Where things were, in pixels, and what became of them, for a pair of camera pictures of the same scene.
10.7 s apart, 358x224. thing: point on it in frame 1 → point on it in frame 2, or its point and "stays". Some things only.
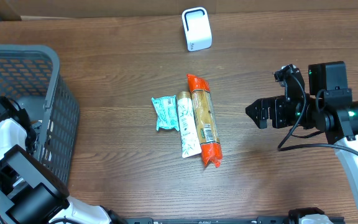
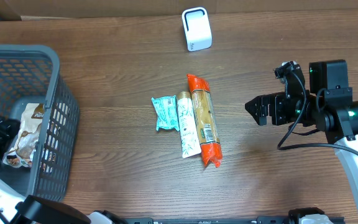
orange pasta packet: x=212 y=150 stays
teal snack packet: x=166 y=111 stays
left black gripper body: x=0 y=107 → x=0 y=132
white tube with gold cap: x=189 y=137 stays
